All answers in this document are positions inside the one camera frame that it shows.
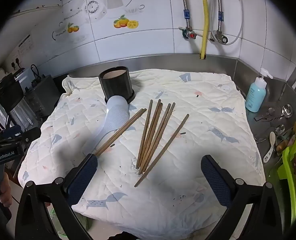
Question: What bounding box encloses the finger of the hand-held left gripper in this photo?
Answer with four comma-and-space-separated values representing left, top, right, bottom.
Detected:
1, 124, 22, 137

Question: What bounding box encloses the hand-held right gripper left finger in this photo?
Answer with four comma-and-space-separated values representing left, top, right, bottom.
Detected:
15, 153, 99, 240

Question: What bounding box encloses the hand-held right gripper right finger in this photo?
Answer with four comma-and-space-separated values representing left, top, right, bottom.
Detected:
200, 154, 287, 240

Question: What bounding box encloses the white plastic rice paddle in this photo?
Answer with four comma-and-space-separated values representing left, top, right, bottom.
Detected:
83, 94, 131, 156

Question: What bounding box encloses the set of wooden chopsticks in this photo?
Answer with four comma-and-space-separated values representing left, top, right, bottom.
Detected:
95, 99, 190, 188

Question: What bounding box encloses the black utensil holder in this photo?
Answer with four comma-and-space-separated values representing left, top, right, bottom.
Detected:
98, 66, 136, 104

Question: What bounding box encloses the person's left hand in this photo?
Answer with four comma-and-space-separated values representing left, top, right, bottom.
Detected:
0, 172, 13, 205

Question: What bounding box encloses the blender jug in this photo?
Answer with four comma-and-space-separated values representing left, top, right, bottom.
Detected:
0, 72, 39, 132

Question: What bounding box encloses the black appliance base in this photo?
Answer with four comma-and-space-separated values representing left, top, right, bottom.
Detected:
25, 74, 61, 117

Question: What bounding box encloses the quilted printed cloth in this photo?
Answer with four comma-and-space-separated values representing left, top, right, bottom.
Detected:
18, 69, 267, 239

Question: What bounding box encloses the white ceramic spoon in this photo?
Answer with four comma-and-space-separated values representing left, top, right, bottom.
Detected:
263, 132, 277, 163

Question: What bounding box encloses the green dish rack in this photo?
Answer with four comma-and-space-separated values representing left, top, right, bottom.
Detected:
277, 104, 296, 212

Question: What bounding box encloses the blue soap pump bottle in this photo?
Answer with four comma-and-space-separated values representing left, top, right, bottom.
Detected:
245, 67, 274, 113

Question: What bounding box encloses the metal ladle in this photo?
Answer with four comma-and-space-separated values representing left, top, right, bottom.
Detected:
281, 104, 294, 118

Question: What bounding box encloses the metal water valve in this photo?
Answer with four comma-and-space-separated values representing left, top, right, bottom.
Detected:
211, 29, 229, 43

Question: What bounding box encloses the clear white tube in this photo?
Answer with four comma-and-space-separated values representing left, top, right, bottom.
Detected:
209, 0, 244, 46

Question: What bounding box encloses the black power cable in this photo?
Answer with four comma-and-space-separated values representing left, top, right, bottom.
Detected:
31, 64, 41, 81

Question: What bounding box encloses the wall socket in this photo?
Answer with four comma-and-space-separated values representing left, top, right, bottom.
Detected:
11, 57, 22, 71

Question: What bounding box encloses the wall label sticker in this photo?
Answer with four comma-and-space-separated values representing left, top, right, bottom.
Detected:
15, 34, 35, 56

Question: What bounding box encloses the red-handled water valve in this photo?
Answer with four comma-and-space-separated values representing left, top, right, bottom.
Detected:
179, 26, 204, 40

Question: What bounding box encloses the yellow gas hose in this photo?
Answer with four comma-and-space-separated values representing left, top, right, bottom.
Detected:
200, 0, 209, 59

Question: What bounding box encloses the braided metal hose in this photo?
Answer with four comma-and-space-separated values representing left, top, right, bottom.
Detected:
214, 0, 225, 32
179, 0, 191, 29

